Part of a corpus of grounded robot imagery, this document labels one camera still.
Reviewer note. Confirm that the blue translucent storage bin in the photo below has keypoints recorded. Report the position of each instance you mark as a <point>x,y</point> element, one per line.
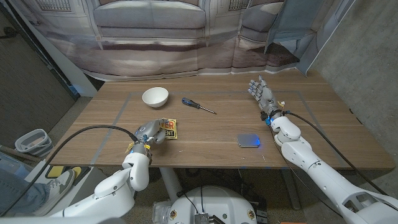
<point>7,159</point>

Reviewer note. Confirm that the grey white sneaker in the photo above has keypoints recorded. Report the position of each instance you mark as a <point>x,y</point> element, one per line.
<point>56,189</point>

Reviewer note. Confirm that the white robot torso base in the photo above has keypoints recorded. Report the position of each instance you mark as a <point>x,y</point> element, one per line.
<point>214,202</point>

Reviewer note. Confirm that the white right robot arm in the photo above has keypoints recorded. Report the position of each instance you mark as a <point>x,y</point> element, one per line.
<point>326,174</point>

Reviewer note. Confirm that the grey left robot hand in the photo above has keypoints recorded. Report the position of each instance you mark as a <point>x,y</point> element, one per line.
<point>149,129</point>

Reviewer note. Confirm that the white metal table leg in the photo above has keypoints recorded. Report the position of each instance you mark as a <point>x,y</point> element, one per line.
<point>292,189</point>
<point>171,183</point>

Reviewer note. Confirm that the person's leg in jeans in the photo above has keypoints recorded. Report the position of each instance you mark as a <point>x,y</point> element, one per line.
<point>18,196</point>

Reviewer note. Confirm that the white bowl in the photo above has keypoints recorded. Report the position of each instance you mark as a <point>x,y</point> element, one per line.
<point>155,95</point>

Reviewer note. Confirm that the printed room backdrop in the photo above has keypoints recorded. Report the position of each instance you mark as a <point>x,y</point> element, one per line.
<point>155,46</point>

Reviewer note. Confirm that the small grey metal tin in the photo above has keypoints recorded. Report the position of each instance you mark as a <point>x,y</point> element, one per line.
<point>248,140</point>

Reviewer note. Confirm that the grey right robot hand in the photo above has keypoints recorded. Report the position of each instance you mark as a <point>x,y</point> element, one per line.
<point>265,95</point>

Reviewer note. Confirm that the clear plastic container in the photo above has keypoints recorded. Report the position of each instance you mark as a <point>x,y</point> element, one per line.
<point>160,213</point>

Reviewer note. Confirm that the yellow black bumper sticker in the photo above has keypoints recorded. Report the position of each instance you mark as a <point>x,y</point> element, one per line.
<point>171,129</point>

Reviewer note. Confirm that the grey plastic bucket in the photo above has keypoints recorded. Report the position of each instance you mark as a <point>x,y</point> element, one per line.
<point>34,149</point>

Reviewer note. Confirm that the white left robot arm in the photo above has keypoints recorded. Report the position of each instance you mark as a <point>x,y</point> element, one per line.
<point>136,174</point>

